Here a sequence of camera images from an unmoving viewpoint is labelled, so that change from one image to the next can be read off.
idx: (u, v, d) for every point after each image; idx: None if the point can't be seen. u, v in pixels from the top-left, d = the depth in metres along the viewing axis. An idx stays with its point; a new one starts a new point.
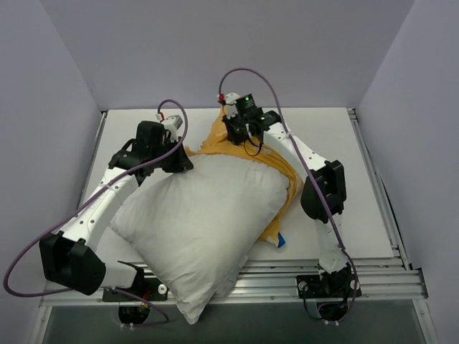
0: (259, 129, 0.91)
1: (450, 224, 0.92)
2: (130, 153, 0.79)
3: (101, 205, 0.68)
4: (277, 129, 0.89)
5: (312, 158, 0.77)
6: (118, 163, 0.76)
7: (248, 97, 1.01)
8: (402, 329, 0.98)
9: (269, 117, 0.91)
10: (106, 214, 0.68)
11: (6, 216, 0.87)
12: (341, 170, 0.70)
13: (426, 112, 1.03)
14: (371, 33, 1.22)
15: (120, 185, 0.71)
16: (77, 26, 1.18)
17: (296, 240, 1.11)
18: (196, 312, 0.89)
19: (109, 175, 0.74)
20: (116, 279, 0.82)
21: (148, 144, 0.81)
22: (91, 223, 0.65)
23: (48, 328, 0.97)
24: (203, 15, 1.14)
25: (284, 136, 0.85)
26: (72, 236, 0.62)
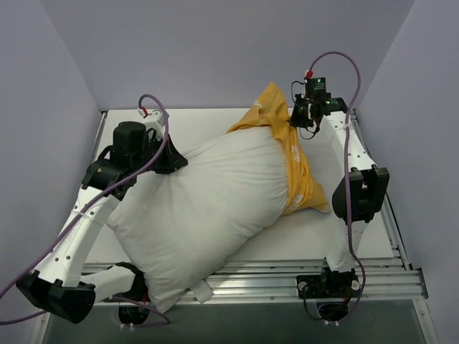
0: (318, 110, 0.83)
1: (450, 224, 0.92)
2: (107, 165, 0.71)
3: (77, 239, 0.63)
4: (340, 117, 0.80)
5: (361, 156, 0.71)
6: (93, 180, 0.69)
7: (320, 79, 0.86)
8: (402, 329, 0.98)
9: (334, 104, 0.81)
10: (84, 244, 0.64)
11: (6, 216, 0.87)
12: (386, 178, 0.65)
13: (426, 112, 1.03)
14: (371, 32, 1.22)
15: (95, 211, 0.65)
16: (77, 27, 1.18)
17: (295, 239, 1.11)
18: (164, 305, 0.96)
19: (83, 198, 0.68)
20: (113, 288, 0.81)
21: (126, 152, 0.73)
22: (67, 260, 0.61)
23: (48, 328, 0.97)
24: (202, 15, 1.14)
25: (340, 127, 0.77)
26: (48, 276, 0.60)
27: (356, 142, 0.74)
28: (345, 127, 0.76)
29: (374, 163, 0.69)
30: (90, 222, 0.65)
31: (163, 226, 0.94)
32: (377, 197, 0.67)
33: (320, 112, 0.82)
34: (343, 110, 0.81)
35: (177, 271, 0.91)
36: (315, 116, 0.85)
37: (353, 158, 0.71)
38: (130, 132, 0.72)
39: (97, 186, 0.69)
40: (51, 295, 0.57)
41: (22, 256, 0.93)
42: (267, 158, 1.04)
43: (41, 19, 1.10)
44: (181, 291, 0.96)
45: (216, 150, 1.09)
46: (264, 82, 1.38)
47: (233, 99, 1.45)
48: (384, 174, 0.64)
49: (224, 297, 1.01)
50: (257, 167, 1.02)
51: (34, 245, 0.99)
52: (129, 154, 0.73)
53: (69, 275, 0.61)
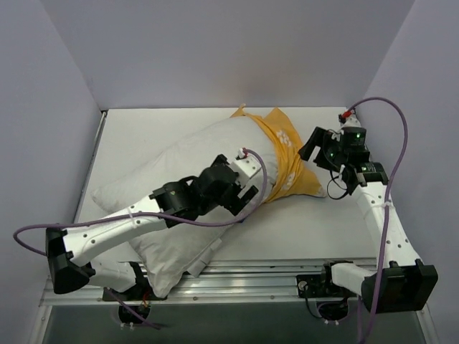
0: (354, 178, 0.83)
1: (450, 223, 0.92)
2: (176, 194, 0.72)
3: (110, 231, 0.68)
4: (379, 189, 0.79)
5: (401, 246, 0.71)
6: (161, 197, 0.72)
7: (361, 135, 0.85)
8: (403, 329, 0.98)
9: (371, 170, 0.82)
10: (113, 239, 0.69)
11: (6, 216, 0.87)
12: (430, 280, 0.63)
13: (427, 111, 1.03)
14: (373, 31, 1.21)
15: (141, 222, 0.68)
16: (77, 26, 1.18)
17: (292, 238, 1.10)
18: (163, 286, 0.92)
19: (143, 203, 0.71)
20: (109, 283, 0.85)
21: (201, 193, 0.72)
22: (90, 244, 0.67)
23: (48, 327, 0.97)
24: (203, 15, 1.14)
25: (376, 205, 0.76)
26: (67, 243, 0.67)
27: (397, 226, 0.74)
28: (384, 205, 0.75)
29: (419, 258, 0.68)
30: (130, 226, 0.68)
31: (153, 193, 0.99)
32: (418, 298, 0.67)
33: (355, 178, 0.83)
34: (381, 177, 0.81)
35: (169, 242, 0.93)
36: (348, 180, 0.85)
37: (392, 248, 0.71)
38: (216, 178, 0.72)
39: (158, 204, 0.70)
40: (58, 261, 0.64)
41: (22, 256, 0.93)
42: (251, 134, 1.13)
43: (41, 18, 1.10)
44: (179, 264, 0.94)
45: (201, 135, 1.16)
46: (264, 82, 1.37)
47: (232, 99, 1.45)
48: (432, 274, 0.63)
49: (224, 297, 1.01)
50: (242, 141, 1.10)
51: (34, 244, 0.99)
52: (202, 196, 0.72)
53: (81, 255, 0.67)
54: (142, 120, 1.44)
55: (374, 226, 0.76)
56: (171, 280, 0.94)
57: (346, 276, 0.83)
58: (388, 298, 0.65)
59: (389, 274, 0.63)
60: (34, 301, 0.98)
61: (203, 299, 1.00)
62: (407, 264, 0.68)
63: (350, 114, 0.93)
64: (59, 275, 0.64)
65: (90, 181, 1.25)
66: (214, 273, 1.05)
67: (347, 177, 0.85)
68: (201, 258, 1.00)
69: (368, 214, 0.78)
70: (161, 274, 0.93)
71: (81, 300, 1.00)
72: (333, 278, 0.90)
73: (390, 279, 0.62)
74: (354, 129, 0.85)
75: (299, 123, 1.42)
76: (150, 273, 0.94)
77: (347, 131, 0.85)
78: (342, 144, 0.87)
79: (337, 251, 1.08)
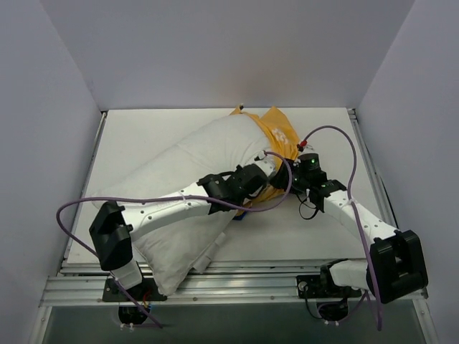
0: (319, 196, 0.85)
1: (450, 224, 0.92)
2: (221, 182, 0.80)
3: (165, 210, 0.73)
4: (340, 194, 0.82)
5: (378, 225, 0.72)
6: (207, 184, 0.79)
7: (314, 160, 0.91)
8: (401, 329, 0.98)
9: (330, 185, 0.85)
10: (164, 219, 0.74)
11: (6, 217, 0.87)
12: (416, 245, 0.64)
13: (427, 112, 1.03)
14: (372, 32, 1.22)
15: (193, 204, 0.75)
16: (77, 27, 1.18)
17: (293, 238, 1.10)
18: (171, 283, 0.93)
19: (191, 188, 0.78)
20: (123, 274, 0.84)
21: (242, 185, 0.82)
22: (148, 219, 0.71)
23: (47, 328, 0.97)
24: (204, 16, 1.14)
25: (345, 203, 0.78)
26: (128, 217, 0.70)
27: (368, 213, 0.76)
28: (350, 201, 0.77)
29: (396, 228, 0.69)
30: (182, 208, 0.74)
31: (152, 192, 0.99)
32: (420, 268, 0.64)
33: (319, 197, 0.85)
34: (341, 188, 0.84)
35: (174, 239, 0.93)
36: (315, 201, 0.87)
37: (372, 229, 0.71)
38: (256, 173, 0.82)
39: (204, 191, 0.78)
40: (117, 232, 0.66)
41: (21, 256, 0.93)
42: (248, 131, 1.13)
43: (42, 19, 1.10)
44: (186, 261, 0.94)
45: (201, 133, 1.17)
46: (263, 83, 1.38)
47: (233, 99, 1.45)
48: (414, 239, 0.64)
49: (224, 297, 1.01)
50: (240, 138, 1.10)
51: (34, 245, 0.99)
52: (242, 188, 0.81)
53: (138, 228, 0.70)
54: (142, 120, 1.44)
55: (351, 225, 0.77)
56: (178, 276, 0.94)
57: (348, 274, 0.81)
58: (391, 278, 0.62)
59: (379, 249, 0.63)
60: (34, 302, 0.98)
61: (203, 300, 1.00)
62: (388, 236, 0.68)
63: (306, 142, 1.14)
64: (117, 247, 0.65)
65: (90, 181, 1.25)
66: (215, 273, 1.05)
67: (315, 198, 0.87)
68: (206, 253, 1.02)
69: (338, 213, 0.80)
70: (169, 273, 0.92)
71: (82, 301, 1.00)
72: (335, 279, 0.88)
73: (380, 254, 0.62)
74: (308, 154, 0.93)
75: (299, 124, 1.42)
76: (158, 271, 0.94)
77: (301, 158, 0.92)
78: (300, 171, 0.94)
79: (338, 251, 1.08)
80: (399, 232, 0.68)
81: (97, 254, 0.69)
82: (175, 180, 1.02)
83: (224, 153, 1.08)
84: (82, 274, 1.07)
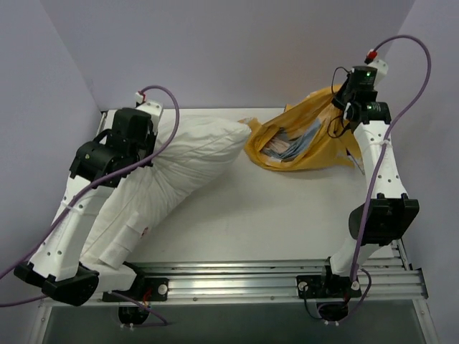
0: (358, 115, 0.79)
1: (450, 224, 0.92)
2: (96, 150, 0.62)
3: (66, 233, 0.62)
4: (381, 129, 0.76)
5: (391, 181, 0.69)
6: (81, 166, 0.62)
7: (370, 74, 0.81)
8: (401, 329, 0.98)
9: (376, 110, 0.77)
10: (75, 239, 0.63)
11: (7, 218, 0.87)
12: (412, 213, 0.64)
13: (427, 111, 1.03)
14: (372, 32, 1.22)
15: (84, 203, 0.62)
16: (78, 28, 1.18)
17: (293, 239, 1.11)
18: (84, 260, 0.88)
19: (71, 188, 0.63)
20: (113, 284, 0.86)
21: (124, 137, 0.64)
22: (59, 256, 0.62)
23: (48, 328, 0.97)
24: (203, 16, 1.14)
25: (376, 141, 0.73)
26: (43, 270, 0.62)
27: (391, 163, 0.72)
28: (382, 143, 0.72)
29: (406, 192, 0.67)
30: (78, 216, 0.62)
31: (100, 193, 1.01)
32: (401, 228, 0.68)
33: (358, 117, 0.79)
34: (385, 118, 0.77)
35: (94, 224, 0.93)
36: (352, 119, 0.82)
37: (381, 182, 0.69)
38: (131, 116, 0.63)
39: (84, 175, 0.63)
40: (46, 289, 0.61)
41: (22, 257, 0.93)
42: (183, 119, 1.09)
43: (41, 20, 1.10)
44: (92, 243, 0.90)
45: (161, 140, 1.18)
46: (262, 83, 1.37)
47: (232, 99, 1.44)
48: (412, 208, 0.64)
49: (224, 297, 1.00)
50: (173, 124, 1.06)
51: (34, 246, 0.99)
52: (128, 140, 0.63)
53: (62, 269, 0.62)
54: None
55: (368, 165, 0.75)
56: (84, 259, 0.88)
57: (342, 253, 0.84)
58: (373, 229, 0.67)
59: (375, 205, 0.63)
60: (34, 302, 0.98)
61: (203, 300, 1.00)
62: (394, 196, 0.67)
63: (377, 54, 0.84)
64: (59, 296, 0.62)
65: None
66: (195, 271, 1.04)
67: (352, 115, 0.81)
68: (117, 241, 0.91)
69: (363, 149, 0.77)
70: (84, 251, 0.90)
71: None
72: (333, 267, 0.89)
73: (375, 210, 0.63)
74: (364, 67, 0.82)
75: None
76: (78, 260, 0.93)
77: (356, 69, 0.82)
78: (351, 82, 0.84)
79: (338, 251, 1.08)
80: (404, 197, 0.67)
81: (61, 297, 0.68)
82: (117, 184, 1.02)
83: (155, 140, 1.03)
84: None
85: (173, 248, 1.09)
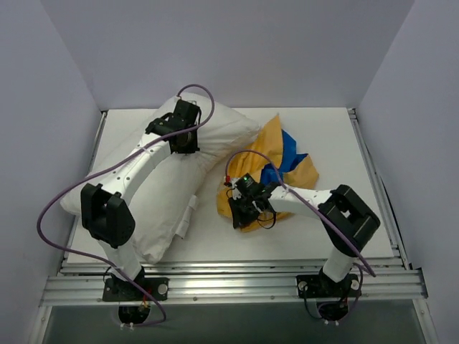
0: (266, 201, 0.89)
1: (449, 224, 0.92)
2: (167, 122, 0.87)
3: (138, 165, 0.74)
4: (278, 190, 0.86)
5: (316, 193, 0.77)
6: (154, 129, 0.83)
7: (247, 177, 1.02)
8: (401, 328, 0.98)
9: (269, 186, 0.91)
10: (140, 175, 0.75)
11: (8, 218, 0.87)
12: (350, 192, 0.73)
13: (425, 112, 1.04)
14: (371, 33, 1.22)
15: (155, 150, 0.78)
16: (78, 29, 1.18)
17: (295, 239, 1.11)
18: (160, 251, 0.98)
19: (145, 139, 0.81)
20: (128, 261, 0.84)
21: (183, 117, 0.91)
22: (127, 180, 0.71)
23: (48, 327, 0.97)
24: (203, 16, 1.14)
25: (285, 193, 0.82)
26: (110, 189, 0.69)
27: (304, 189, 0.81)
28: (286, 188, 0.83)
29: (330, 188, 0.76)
30: (148, 156, 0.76)
31: (152, 191, 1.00)
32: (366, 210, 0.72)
33: (266, 202, 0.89)
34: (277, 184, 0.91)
35: (148, 213, 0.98)
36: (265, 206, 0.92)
37: (315, 198, 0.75)
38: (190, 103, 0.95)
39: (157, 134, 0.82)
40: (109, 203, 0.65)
41: (22, 257, 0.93)
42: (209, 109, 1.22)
43: (41, 20, 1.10)
44: (165, 237, 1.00)
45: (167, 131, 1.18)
46: (263, 84, 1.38)
47: (233, 99, 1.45)
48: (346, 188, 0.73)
49: (224, 297, 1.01)
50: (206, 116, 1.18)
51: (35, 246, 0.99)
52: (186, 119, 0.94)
53: (126, 193, 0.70)
54: (141, 121, 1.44)
55: (302, 209, 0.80)
56: (161, 246, 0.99)
57: (336, 263, 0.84)
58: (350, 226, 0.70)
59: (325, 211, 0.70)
60: (34, 302, 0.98)
61: (204, 299, 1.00)
62: (328, 198, 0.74)
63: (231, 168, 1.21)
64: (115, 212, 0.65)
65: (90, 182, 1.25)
66: (195, 271, 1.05)
67: (262, 205, 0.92)
68: (185, 217, 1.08)
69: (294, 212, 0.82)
70: (158, 249, 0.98)
71: (82, 301, 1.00)
72: (333, 276, 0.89)
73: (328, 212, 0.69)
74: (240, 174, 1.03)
75: (299, 124, 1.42)
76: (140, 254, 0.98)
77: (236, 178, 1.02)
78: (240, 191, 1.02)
79: None
80: (333, 191, 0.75)
81: (103, 236, 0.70)
82: (166, 178, 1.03)
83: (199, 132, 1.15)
84: (82, 274, 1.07)
85: (173, 246, 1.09)
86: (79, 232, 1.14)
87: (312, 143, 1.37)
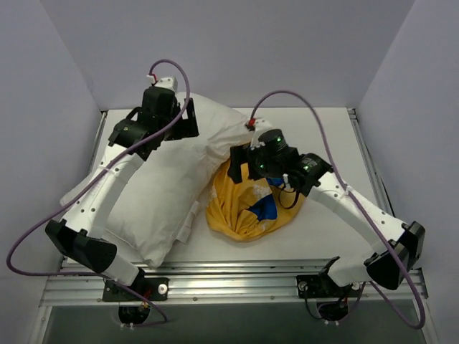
0: (304, 180, 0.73)
1: (449, 224, 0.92)
2: (133, 125, 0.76)
3: (101, 192, 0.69)
4: (330, 178, 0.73)
5: (384, 221, 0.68)
6: (119, 138, 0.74)
7: (280, 138, 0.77)
8: (401, 328, 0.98)
9: (313, 166, 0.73)
10: (107, 198, 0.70)
11: (8, 218, 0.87)
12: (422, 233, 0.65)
13: (424, 112, 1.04)
14: (371, 33, 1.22)
15: (120, 168, 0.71)
16: (77, 29, 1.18)
17: (295, 241, 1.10)
18: (159, 256, 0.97)
19: (107, 155, 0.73)
20: (123, 271, 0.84)
21: (154, 113, 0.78)
22: (92, 212, 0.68)
23: (48, 328, 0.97)
24: (203, 16, 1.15)
25: (343, 196, 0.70)
26: (74, 225, 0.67)
27: (368, 204, 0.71)
28: (347, 193, 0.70)
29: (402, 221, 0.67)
30: (113, 178, 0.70)
31: (154, 193, 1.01)
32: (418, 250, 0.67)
33: (303, 181, 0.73)
34: (325, 166, 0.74)
35: (148, 215, 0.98)
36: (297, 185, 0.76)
37: (383, 226, 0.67)
38: (158, 93, 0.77)
39: (122, 144, 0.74)
40: (77, 244, 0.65)
41: (22, 258, 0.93)
42: (215, 112, 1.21)
43: (41, 20, 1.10)
44: (166, 242, 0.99)
45: None
46: (263, 84, 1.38)
47: (233, 99, 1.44)
48: (419, 228, 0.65)
49: (224, 297, 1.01)
50: (214, 120, 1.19)
51: (35, 246, 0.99)
52: (155, 115, 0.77)
53: (93, 226, 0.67)
54: None
55: (353, 219, 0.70)
56: (163, 250, 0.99)
57: (349, 273, 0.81)
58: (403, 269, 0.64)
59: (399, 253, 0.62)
60: (34, 302, 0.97)
61: (203, 300, 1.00)
62: (401, 235, 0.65)
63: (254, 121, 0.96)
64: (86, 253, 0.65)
65: None
66: (194, 272, 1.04)
67: (295, 182, 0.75)
68: (186, 223, 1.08)
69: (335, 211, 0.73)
70: (157, 254, 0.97)
71: (82, 301, 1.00)
72: (338, 280, 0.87)
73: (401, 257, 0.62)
74: (270, 135, 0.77)
75: (299, 124, 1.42)
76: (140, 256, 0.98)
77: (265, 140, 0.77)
78: (267, 154, 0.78)
79: (338, 251, 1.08)
80: (407, 227, 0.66)
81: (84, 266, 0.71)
82: (168, 181, 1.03)
83: (208, 135, 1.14)
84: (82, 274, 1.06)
85: (173, 246, 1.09)
86: None
87: (312, 143, 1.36)
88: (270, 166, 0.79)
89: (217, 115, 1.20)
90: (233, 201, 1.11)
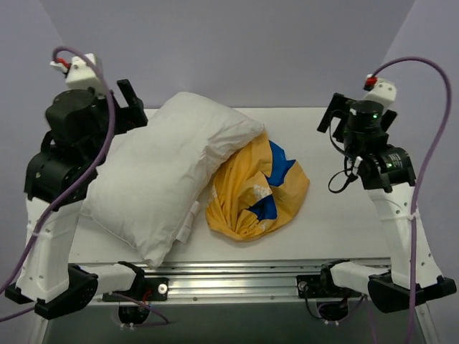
0: (376, 176, 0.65)
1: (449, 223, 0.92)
2: (49, 163, 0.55)
3: (41, 257, 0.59)
4: (406, 193, 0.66)
5: (424, 264, 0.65)
6: (37, 185, 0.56)
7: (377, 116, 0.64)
8: (401, 329, 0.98)
9: (396, 168, 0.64)
10: (53, 256, 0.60)
11: (6, 218, 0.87)
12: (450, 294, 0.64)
13: (425, 111, 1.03)
14: (372, 32, 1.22)
15: (51, 227, 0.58)
16: (77, 29, 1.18)
17: (295, 241, 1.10)
18: (159, 255, 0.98)
19: (32, 212, 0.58)
20: (117, 284, 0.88)
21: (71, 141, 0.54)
22: (41, 280, 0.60)
23: (47, 328, 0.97)
24: (203, 16, 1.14)
25: (401, 218, 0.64)
26: (30, 295, 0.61)
27: (422, 239, 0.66)
28: (410, 218, 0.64)
29: (441, 275, 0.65)
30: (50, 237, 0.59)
31: (154, 193, 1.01)
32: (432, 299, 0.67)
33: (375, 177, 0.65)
34: (408, 175, 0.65)
35: (148, 214, 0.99)
36: (367, 176, 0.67)
37: (422, 269, 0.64)
38: (65, 117, 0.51)
39: (43, 196, 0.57)
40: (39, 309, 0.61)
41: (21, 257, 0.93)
42: (216, 112, 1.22)
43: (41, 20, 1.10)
44: (165, 241, 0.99)
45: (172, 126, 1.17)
46: (263, 83, 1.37)
47: (233, 99, 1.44)
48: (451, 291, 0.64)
49: (224, 297, 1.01)
50: (216, 120, 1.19)
51: None
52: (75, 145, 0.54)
53: (49, 292, 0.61)
54: None
55: (394, 239, 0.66)
56: (162, 249, 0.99)
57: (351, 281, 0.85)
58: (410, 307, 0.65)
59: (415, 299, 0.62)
60: None
61: (204, 299, 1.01)
62: (429, 284, 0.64)
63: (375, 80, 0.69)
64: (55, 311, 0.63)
65: None
66: (193, 272, 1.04)
67: (366, 171, 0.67)
68: (186, 223, 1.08)
69: (386, 220, 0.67)
70: (155, 254, 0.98)
71: None
72: (336, 280, 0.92)
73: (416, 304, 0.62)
74: (370, 107, 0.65)
75: (299, 124, 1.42)
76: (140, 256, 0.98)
77: (358, 112, 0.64)
78: (353, 126, 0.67)
79: (338, 251, 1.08)
80: (441, 282, 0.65)
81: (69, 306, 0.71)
82: (169, 181, 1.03)
83: (209, 134, 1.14)
84: None
85: (173, 246, 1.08)
86: (79, 232, 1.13)
87: (312, 143, 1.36)
88: (347, 136, 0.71)
89: (218, 115, 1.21)
90: (233, 201, 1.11)
